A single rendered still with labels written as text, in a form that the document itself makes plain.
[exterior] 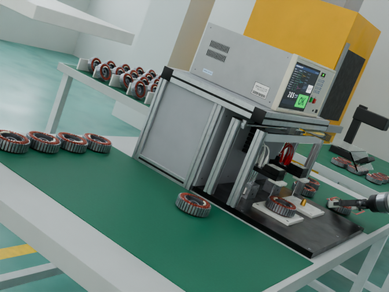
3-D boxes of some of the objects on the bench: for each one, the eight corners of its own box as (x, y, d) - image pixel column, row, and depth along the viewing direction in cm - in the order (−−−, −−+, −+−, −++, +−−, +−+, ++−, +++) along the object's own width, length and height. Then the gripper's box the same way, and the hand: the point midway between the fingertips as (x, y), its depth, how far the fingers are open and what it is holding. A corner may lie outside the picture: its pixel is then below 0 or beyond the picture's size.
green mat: (397, 218, 278) (397, 218, 278) (367, 234, 226) (368, 234, 225) (246, 143, 322) (246, 143, 322) (192, 142, 270) (192, 142, 270)
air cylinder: (279, 193, 227) (284, 181, 226) (272, 194, 220) (277, 182, 219) (269, 188, 229) (274, 176, 228) (261, 189, 223) (267, 177, 222)
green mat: (314, 263, 167) (314, 263, 167) (218, 314, 115) (219, 314, 115) (101, 140, 212) (101, 139, 212) (-37, 137, 160) (-36, 136, 160)
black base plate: (362, 232, 225) (364, 227, 224) (310, 259, 170) (313, 252, 170) (266, 182, 247) (268, 178, 247) (193, 192, 192) (195, 186, 192)
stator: (354, 216, 243) (357, 209, 243) (338, 214, 237) (342, 207, 236) (336, 205, 252) (339, 198, 251) (320, 203, 245) (323, 196, 245)
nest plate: (303, 221, 200) (304, 218, 200) (287, 226, 187) (289, 222, 187) (268, 202, 207) (270, 199, 207) (252, 205, 194) (253, 203, 194)
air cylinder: (254, 197, 206) (260, 185, 205) (246, 199, 200) (252, 186, 198) (243, 192, 208) (249, 179, 207) (235, 193, 202) (240, 179, 201)
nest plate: (323, 214, 221) (325, 211, 220) (311, 218, 208) (312, 215, 208) (292, 197, 228) (293, 195, 228) (278, 200, 215) (279, 197, 215)
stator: (296, 215, 200) (300, 205, 199) (289, 220, 190) (293, 211, 189) (269, 201, 204) (273, 192, 203) (260, 206, 194) (264, 196, 193)
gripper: (364, 209, 220) (320, 211, 237) (396, 214, 234) (352, 216, 251) (363, 190, 222) (320, 194, 239) (395, 197, 236) (352, 200, 253)
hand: (340, 205), depth 244 cm, fingers closed on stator, 11 cm apart
